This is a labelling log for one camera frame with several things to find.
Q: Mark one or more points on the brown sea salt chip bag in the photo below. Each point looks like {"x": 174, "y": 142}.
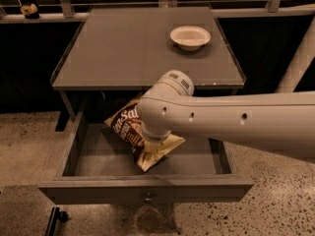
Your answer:
{"x": 127, "y": 125}

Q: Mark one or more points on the white paper bowl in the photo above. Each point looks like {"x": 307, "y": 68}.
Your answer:
{"x": 190, "y": 38}

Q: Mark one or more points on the black caster leg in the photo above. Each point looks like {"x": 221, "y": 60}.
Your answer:
{"x": 57, "y": 219}

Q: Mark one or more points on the grey open top drawer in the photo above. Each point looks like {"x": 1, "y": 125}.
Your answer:
{"x": 98, "y": 168}

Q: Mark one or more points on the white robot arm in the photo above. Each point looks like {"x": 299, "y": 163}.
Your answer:
{"x": 280, "y": 123}

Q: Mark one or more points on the grey cabinet with counter top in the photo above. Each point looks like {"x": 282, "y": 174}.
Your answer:
{"x": 130, "y": 48}

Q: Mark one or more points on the small metal drawer knob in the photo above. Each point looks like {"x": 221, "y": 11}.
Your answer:
{"x": 148, "y": 198}

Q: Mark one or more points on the small yellow object on ledge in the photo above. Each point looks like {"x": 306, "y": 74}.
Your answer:
{"x": 30, "y": 11}

